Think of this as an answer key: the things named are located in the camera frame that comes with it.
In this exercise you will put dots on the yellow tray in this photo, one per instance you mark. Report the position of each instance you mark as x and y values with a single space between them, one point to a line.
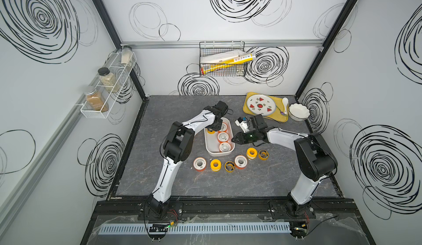
276 116

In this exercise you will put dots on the spice jar brown contents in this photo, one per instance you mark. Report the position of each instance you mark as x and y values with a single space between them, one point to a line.
95 99

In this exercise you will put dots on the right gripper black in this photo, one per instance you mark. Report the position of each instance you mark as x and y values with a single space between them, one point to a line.
241 138

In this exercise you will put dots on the spice jar black lid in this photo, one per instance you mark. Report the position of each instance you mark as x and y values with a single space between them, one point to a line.
108 80

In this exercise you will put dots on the orange sealing tape roll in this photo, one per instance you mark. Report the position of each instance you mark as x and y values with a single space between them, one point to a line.
241 162
225 147
200 164
223 137
223 128

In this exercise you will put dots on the yellow white box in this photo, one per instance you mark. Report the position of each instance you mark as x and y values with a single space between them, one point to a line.
227 62

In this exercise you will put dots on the white plastic storage box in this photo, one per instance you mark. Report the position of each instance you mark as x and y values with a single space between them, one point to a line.
219 144

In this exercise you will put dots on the black wire wall basket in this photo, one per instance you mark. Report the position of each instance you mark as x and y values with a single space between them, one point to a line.
211 48

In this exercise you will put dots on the white spoon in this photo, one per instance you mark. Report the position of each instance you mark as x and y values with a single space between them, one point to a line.
285 103

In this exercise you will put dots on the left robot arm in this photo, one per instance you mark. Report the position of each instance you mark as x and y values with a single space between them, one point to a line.
176 148

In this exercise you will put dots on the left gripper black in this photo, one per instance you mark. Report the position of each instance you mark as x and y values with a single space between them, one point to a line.
218 126

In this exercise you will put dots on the watermelon pattern plate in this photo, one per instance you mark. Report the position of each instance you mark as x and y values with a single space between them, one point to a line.
261 104

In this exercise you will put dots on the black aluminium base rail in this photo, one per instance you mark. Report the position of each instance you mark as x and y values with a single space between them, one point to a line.
184 208

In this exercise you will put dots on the white slotted cable duct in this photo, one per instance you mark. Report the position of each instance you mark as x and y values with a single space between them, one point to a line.
197 228

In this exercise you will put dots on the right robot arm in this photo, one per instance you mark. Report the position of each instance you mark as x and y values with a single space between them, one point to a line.
315 158

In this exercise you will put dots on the yellow black tape roll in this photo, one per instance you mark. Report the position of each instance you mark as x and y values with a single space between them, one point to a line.
263 154
229 166

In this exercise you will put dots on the white wire spice rack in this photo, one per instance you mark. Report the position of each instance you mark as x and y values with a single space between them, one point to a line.
117 102

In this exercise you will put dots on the spice jar pale contents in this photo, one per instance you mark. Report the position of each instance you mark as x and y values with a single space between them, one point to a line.
126 54

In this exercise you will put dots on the white scalloped bowl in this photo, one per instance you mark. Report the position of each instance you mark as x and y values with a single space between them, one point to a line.
299 112

